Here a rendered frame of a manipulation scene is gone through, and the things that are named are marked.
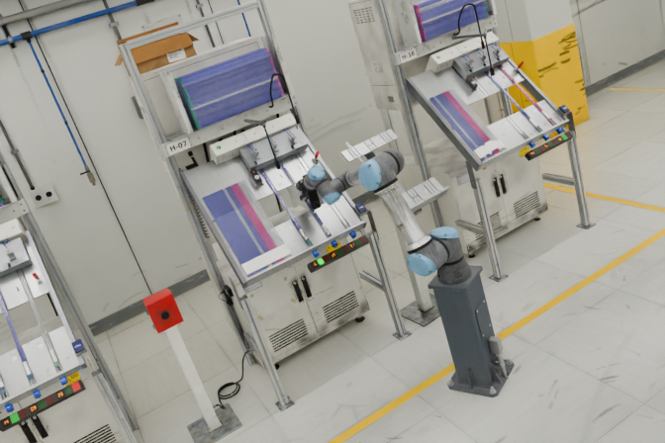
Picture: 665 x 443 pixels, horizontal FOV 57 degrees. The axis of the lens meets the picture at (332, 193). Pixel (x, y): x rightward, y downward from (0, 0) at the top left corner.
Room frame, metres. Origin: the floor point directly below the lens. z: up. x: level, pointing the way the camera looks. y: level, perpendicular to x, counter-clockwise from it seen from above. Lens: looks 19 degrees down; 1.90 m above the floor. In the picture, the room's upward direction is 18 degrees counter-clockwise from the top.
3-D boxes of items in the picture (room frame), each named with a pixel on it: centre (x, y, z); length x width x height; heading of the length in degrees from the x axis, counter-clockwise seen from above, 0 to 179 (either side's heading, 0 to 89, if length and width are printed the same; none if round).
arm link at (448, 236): (2.39, -0.40, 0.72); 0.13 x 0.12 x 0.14; 128
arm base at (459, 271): (2.40, -0.40, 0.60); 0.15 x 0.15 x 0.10
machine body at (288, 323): (3.35, 0.44, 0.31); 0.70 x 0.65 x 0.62; 112
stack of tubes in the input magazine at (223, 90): (3.26, 0.34, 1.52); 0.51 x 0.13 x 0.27; 112
